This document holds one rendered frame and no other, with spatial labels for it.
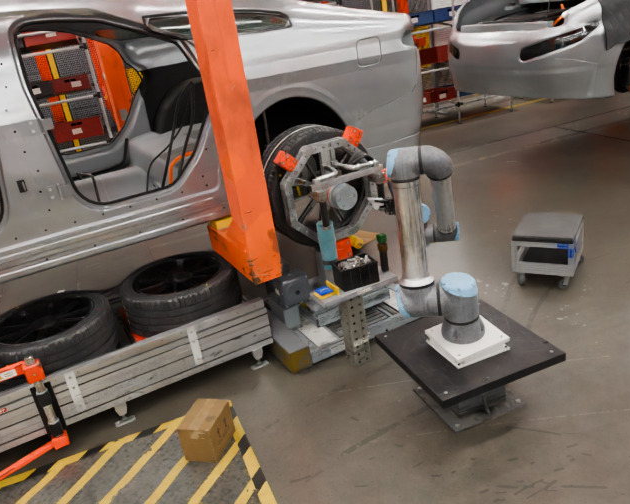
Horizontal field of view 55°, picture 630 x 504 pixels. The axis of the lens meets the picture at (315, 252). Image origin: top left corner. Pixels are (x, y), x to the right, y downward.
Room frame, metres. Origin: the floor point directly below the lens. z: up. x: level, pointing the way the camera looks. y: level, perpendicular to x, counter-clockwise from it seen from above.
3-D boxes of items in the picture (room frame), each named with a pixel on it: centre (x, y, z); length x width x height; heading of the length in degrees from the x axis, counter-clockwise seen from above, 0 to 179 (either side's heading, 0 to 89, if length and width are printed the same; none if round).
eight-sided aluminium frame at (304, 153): (3.14, -0.13, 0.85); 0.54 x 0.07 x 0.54; 115
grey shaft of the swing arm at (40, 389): (2.42, 1.34, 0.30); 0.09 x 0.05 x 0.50; 115
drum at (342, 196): (3.08, -0.16, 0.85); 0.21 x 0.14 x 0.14; 25
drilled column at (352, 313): (2.80, -0.14, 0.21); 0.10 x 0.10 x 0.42; 25
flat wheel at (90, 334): (2.88, 1.45, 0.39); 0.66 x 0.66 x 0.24
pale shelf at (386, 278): (2.81, -0.17, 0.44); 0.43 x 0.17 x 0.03; 115
